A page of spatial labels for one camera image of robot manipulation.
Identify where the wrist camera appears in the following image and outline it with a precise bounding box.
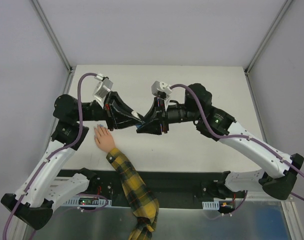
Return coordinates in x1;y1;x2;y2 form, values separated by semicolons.
151;81;172;106
93;73;113;107

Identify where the aluminium frame post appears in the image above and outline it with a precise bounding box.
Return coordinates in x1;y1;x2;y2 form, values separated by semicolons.
244;0;295;76
29;0;73;73

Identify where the right white cable duct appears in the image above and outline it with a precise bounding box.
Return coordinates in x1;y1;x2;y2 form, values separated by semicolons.
202;200;220;211

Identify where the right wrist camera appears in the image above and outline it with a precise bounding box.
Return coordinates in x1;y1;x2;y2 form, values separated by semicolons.
151;81;172;106

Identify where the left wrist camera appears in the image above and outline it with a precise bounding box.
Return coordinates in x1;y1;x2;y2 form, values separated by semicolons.
93;73;113;107

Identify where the left aluminium frame post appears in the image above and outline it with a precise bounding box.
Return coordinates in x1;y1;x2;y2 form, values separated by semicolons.
29;0;73;73

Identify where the right aluminium frame post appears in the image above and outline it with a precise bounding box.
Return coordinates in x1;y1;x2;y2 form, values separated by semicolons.
244;0;295;76

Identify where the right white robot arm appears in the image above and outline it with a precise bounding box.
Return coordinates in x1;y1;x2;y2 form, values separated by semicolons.
136;81;304;201

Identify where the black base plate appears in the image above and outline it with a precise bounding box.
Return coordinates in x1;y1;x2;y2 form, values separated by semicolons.
51;169;270;208

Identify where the yellow plaid sleeve forearm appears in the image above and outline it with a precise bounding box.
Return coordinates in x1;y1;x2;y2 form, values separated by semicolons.
106;148;160;240

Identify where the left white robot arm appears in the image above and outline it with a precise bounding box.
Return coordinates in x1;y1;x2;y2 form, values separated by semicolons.
1;91;143;230

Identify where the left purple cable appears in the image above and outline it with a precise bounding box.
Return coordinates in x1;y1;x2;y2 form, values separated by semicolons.
3;72;100;240

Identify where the mannequin hand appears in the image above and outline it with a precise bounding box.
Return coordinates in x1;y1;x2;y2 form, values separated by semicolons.
94;125;116;153

